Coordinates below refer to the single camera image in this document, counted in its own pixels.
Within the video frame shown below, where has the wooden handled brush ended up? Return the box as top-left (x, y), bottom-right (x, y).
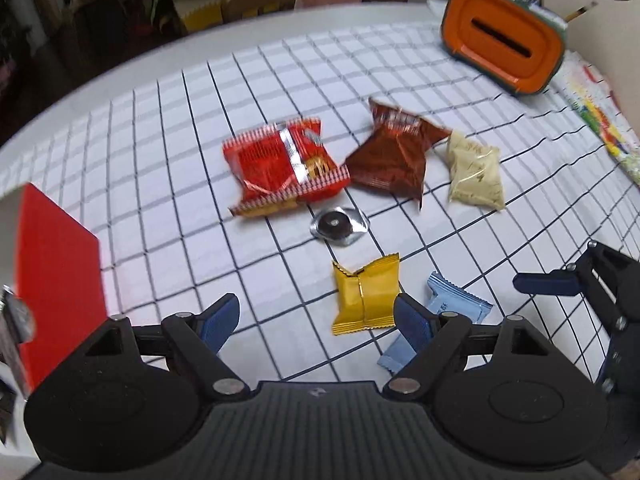
top-left (562, 2), bottom-right (599, 24)

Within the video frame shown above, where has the dark red snack packet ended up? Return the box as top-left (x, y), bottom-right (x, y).
top-left (343, 97), bottom-right (454, 209)

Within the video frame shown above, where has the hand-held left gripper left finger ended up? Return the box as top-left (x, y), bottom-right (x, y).
top-left (81, 292), bottom-right (252, 404)

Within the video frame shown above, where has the silver foil chocolate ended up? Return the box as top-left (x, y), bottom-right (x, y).
top-left (309, 207), bottom-right (371, 247)

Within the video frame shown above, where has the colourful dotted printed bag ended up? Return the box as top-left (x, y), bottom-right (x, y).
top-left (554, 52), bottom-right (640, 182)

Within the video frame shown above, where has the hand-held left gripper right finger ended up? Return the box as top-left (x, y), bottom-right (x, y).
top-left (382, 294), bottom-right (552, 402)

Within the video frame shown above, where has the orange green tissue box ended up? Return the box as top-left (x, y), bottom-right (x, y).
top-left (441, 0), bottom-right (569, 97)

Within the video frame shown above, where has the light blue snack packet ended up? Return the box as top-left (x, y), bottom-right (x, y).
top-left (377, 272), bottom-right (494, 374)

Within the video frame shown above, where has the yellow snack packet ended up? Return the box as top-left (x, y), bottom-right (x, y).
top-left (331, 253), bottom-right (404, 335)

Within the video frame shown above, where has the red cardboard box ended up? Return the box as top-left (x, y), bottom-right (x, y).
top-left (14, 182), bottom-right (104, 397)

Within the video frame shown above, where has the beige snack packet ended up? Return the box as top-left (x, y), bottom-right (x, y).
top-left (446, 130), bottom-right (504, 212)

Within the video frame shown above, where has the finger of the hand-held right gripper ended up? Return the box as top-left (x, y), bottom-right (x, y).
top-left (513, 240), bottom-right (640, 335)

